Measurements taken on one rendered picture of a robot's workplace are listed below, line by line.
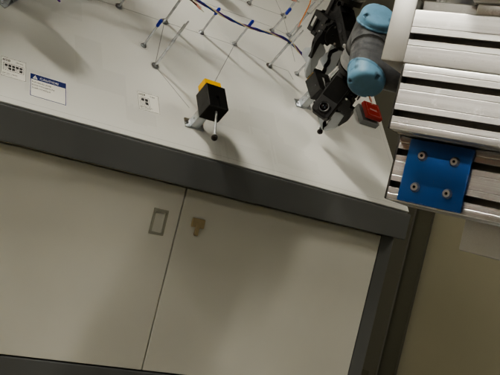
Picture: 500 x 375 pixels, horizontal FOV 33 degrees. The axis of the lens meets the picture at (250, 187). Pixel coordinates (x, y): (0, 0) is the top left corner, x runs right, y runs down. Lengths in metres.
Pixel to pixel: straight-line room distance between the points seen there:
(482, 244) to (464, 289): 2.33
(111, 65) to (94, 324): 0.53
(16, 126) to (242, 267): 0.60
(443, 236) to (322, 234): 1.64
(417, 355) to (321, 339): 1.59
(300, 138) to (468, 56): 0.92
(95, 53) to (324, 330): 0.84
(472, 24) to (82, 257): 0.93
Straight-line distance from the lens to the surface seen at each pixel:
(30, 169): 1.67
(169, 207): 1.78
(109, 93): 1.74
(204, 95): 1.75
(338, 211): 1.96
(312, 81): 2.04
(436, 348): 3.58
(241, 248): 1.88
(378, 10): 1.77
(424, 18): 1.16
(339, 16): 2.01
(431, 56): 1.14
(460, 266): 3.56
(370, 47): 1.72
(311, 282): 2.00
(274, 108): 2.01
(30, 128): 1.62
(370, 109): 2.20
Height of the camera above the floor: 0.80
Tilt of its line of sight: 1 degrees up
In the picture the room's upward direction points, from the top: 14 degrees clockwise
